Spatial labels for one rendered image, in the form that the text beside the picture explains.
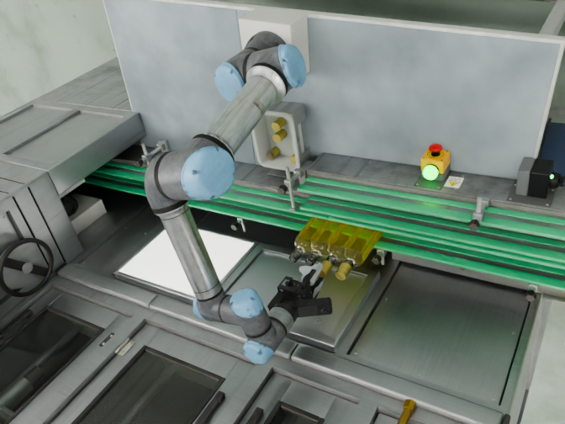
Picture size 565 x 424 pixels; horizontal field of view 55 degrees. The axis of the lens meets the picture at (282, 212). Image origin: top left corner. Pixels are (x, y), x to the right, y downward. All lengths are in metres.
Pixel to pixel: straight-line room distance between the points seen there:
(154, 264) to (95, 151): 0.52
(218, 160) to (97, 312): 0.97
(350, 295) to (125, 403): 0.73
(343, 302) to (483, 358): 0.43
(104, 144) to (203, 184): 1.14
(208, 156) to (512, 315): 1.01
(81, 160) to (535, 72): 1.58
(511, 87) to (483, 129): 0.15
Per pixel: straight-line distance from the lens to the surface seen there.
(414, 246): 1.75
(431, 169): 1.66
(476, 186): 1.68
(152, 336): 1.83
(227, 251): 1.99
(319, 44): 1.75
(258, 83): 1.40
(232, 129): 1.29
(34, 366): 1.95
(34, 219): 2.14
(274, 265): 1.88
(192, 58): 2.06
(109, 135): 2.30
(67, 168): 2.19
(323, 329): 1.64
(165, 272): 1.99
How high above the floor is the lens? 2.20
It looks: 42 degrees down
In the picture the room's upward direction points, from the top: 138 degrees counter-clockwise
